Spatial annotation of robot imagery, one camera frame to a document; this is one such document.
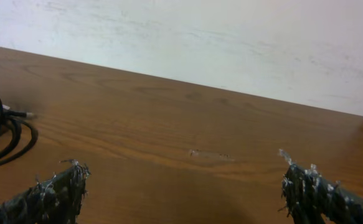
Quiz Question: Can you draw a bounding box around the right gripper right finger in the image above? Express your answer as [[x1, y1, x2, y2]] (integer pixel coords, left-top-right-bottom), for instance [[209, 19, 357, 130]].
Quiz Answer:
[[279, 149, 363, 224]]

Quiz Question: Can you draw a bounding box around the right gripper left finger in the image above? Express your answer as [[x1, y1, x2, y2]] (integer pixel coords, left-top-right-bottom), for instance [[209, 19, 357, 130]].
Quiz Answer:
[[0, 160, 90, 224]]

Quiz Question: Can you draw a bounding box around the black cable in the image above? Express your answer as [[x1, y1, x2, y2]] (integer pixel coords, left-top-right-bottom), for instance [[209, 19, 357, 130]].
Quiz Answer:
[[0, 80, 39, 171]]

